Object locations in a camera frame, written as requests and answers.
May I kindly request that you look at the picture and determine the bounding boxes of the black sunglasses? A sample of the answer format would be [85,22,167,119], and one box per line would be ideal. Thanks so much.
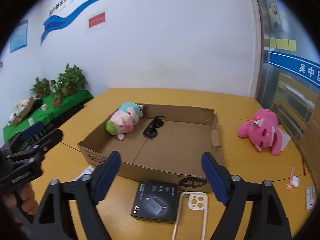
[143,116,164,139]

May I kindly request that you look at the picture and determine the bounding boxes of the white earbuds case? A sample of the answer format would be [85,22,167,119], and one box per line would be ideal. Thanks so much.
[291,176,300,188]

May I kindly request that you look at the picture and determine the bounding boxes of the red white wall notice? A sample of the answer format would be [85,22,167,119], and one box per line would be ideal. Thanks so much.
[87,11,106,31]

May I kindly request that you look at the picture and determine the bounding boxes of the person's left hand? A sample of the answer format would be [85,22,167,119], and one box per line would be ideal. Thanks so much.
[1,183,38,215]

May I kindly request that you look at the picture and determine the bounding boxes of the white folding phone stand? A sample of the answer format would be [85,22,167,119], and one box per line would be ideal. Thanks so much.
[73,166,95,181]

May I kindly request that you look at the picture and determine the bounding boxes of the black charger box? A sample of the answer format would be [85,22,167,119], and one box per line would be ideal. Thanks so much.
[131,181,178,223]

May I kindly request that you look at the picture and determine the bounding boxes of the pig plush toy green hair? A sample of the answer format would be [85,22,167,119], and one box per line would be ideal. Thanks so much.
[105,102,145,141]

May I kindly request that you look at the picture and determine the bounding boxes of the potted green plant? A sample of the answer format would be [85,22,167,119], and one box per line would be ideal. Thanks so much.
[50,64,87,96]
[30,77,52,98]

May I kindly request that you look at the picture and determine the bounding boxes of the pink bear plush toy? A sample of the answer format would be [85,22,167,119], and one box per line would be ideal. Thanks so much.
[237,108,291,156]

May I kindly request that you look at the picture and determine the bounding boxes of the beige clear phone case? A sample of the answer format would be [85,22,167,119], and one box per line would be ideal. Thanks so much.
[171,191,208,240]

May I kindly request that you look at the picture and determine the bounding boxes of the blue framed wall poster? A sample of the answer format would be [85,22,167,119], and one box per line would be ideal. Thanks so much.
[10,20,28,53]

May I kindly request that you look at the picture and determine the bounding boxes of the white small stand device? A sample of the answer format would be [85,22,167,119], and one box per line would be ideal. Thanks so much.
[305,185,315,210]

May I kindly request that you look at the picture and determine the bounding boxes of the pink pen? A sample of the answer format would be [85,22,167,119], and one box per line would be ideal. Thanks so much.
[286,164,295,191]

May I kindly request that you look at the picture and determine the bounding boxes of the brown cardboard box tray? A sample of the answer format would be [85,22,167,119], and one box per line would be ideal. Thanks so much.
[78,105,223,192]

